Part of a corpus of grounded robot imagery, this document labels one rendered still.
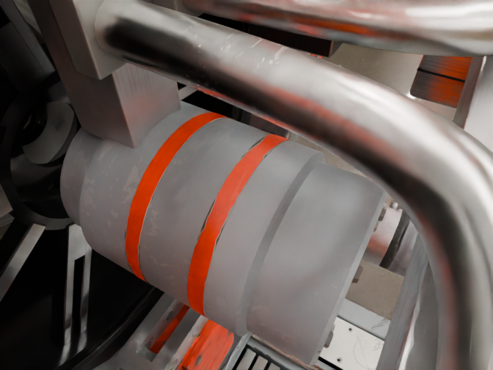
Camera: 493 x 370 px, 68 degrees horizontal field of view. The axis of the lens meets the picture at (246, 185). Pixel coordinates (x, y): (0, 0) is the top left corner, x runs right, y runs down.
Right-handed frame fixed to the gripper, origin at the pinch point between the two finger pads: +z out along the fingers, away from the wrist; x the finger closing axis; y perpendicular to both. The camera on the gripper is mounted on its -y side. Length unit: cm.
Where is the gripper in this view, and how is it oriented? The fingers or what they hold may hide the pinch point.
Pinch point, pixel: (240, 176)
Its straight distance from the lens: 59.7
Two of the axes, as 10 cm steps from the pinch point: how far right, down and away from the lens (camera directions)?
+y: 3.5, 0.2, 9.4
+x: 3.5, -9.3, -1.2
